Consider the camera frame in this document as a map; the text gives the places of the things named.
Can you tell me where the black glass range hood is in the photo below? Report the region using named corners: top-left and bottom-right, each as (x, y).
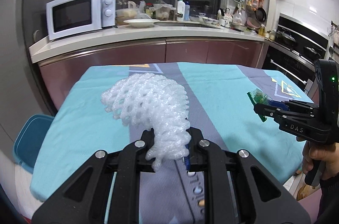
top-left (278, 13), bottom-right (333, 55)

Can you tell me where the white utensil holder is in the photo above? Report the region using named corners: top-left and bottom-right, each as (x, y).
top-left (218, 8), bottom-right (231, 26)

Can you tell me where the blue plastic bin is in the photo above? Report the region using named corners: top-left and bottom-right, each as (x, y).
top-left (13, 114), bottom-right (55, 169)

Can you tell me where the green candy wrapper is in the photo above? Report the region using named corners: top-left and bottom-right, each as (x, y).
top-left (247, 88), bottom-right (273, 123)

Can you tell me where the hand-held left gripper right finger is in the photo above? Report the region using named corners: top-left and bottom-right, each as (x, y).
top-left (185, 127), bottom-right (310, 224)

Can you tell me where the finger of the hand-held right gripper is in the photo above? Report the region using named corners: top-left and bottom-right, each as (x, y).
top-left (253, 104), bottom-right (298, 124)
top-left (267, 99), bottom-right (318, 111)

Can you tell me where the white soap bottle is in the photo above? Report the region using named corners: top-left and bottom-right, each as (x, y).
top-left (177, 0), bottom-right (186, 21)

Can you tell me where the clear bowl with food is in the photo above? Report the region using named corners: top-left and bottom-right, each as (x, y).
top-left (116, 8), bottom-right (138, 25)

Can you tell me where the kitchen counter with pink cabinets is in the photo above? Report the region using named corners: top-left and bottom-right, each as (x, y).
top-left (29, 21), bottom-right (265, 119)

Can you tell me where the white microwave oven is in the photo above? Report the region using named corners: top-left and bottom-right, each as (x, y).
top-left (46, 0), bottom-right (117, 41)

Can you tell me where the black wok with lid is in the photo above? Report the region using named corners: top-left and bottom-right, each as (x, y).
top-left (275, 29), bottom-right (296, 46)

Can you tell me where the gas stove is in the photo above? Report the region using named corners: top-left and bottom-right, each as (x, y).
top-left (269, 39), bottom-right (326, 60)

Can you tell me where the person's right hand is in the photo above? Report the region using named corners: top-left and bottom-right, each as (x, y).
top-left (296, 134), bottom-right (339, 181)

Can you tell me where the steel bowl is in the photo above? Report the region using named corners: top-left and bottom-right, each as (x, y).
top-left (230, 21), bottom-right (248, 31)

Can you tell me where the person's right forearm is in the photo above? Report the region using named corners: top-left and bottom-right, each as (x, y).
top-left (318, 176), bottom-right (339, 224)

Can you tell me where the hanging frying pan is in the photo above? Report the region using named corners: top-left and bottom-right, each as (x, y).
top-left (256, 7), bottom-right (267, 22)

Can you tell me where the black cooking pot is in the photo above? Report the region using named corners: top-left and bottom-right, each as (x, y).
top-left (303, 46), bottom-right (325, 57)

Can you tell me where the white foam fruit net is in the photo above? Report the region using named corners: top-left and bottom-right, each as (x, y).
top-left (101, 73), bottom-right (192, 171)

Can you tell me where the teal and grey tablecloth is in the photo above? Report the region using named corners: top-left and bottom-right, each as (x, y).
top-left (30, 62), bottom-right (313, 224)

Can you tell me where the white shallow plate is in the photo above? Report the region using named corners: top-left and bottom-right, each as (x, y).
top-left (123, 19), bottom-right (161, 28)

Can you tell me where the black built-in oven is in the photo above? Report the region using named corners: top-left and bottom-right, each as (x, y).
top-left (261, 43), bottom-right (318, 100)

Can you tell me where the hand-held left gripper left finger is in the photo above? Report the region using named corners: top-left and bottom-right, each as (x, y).
top-left (32, 129), bottom-right (155, 224)

